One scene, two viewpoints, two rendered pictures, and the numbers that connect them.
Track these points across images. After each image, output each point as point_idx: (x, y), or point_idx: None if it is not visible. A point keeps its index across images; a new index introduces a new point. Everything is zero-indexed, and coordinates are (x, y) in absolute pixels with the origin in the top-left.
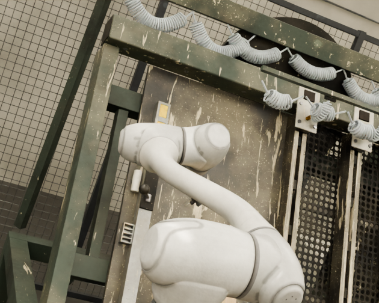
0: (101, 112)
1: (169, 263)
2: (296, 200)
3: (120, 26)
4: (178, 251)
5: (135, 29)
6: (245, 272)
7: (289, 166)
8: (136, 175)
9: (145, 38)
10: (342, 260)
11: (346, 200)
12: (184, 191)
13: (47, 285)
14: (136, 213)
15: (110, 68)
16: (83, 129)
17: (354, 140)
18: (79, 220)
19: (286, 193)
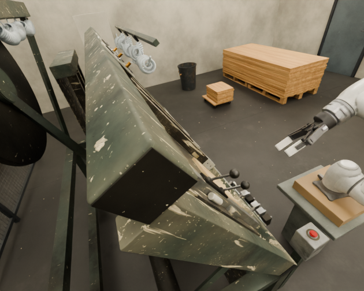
0: (230, 221)
1: None
2: (162, 112)
3: (167, 146)
4: None
5: (150, 121)
6: None
7: (147, 102)
8: (216, 196)
9: (151, 117)
10: (167, 115)
11: (145, 93)
12: None
13: (280, 265)
14: (225, 202)
15: (195, 200)
16: (241, 248)
17: (123, 61)
18: (267, 242)
19: (160, 114)
